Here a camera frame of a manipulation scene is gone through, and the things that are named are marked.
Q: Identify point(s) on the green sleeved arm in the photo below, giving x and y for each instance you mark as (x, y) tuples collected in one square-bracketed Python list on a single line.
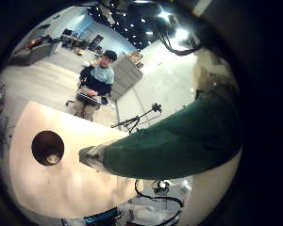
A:
[(179, 144)]

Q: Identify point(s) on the gold cylindrical vase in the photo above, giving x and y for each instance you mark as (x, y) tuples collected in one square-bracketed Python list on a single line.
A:
[(47, 148)]

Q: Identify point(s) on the grey laptop on lap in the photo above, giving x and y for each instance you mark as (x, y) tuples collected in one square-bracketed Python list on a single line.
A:
[(88, 96)]

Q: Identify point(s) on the seated person in teal shirt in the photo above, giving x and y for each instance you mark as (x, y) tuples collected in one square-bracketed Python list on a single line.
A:
[(99, 78)]

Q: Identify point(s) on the grey storage cabinet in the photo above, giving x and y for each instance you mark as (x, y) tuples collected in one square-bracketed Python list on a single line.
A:
[(125, 77)]

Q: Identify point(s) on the grey sofa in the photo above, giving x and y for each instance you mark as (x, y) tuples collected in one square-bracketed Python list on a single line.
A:
[(34, 51)]

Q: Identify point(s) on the black camera tripod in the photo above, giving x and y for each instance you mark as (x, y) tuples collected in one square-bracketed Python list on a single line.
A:
[(135, 121)]

